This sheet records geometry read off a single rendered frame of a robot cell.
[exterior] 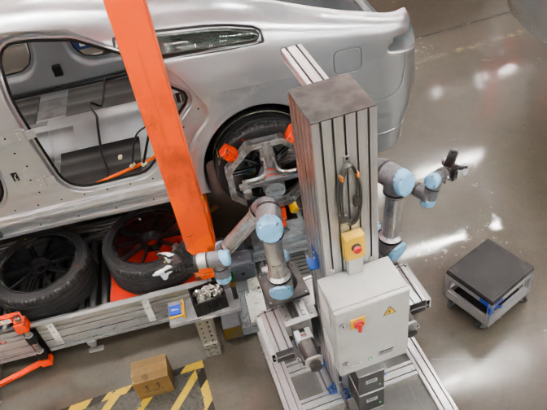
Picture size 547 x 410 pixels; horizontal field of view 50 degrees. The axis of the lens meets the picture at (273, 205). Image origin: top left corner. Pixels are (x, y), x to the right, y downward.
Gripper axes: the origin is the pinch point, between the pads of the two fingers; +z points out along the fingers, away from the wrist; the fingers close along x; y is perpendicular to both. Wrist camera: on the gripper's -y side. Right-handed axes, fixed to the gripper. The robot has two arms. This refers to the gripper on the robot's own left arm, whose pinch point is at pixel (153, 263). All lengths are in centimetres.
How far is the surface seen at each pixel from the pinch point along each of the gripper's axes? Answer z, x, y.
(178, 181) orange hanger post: -10, 48, -13
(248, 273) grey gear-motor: -31, 80, 83
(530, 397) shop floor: -184, -7, 126
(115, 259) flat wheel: 53, 88, 62
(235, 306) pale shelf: -25, 42, 74
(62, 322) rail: 86, 55, 80
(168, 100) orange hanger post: -17, 43, -61
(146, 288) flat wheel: 35, 74, 79
